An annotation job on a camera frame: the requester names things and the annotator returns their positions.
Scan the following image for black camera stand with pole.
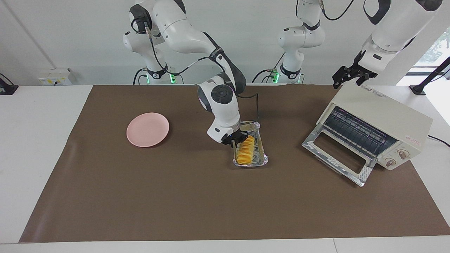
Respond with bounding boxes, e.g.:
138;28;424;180
410;56;450;95

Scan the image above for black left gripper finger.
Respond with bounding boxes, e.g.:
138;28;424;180
356;71;379;85
332;66;355;89

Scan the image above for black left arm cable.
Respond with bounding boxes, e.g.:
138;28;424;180
318;0;357;21

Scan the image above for brown table mat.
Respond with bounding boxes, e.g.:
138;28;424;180
19;84;450;243

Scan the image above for sliced yellow bread loaf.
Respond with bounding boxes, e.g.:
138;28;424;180
236;135;256;166

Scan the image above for bright window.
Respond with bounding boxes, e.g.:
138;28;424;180
397;26;450;86

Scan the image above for aluminium foil tray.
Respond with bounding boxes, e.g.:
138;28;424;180
232;121;268;168

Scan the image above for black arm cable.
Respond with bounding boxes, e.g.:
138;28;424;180
318;0;357;21
146;26;260;121

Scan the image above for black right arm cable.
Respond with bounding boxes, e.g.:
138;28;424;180
146;26;260;121

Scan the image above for black low stand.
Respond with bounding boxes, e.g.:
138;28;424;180
0;73;19;95

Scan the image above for black base cable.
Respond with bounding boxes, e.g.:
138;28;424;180
133;68;147;85
251;53;286;84

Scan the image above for glass oven door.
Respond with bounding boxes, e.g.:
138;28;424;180
302;123;378;187

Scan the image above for cream toaster oven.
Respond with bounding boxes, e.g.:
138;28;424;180
302;82;433;187

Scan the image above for black oven power cable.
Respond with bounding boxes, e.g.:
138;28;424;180
427;135;450;147

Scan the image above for pink round plate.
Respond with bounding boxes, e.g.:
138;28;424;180
126;112;170;148

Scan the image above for white wall socket box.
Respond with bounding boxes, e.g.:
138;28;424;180
38;69;72;86

